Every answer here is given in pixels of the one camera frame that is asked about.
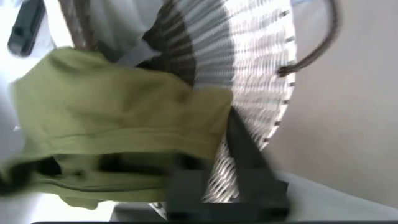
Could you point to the white laundry basket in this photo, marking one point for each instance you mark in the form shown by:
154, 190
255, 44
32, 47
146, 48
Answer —
248, 62

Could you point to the green shirt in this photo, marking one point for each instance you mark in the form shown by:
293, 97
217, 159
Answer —
109, 102

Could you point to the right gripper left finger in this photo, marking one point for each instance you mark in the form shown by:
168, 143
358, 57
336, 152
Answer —
186, 189

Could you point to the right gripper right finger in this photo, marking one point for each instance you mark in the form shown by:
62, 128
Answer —
248, 168

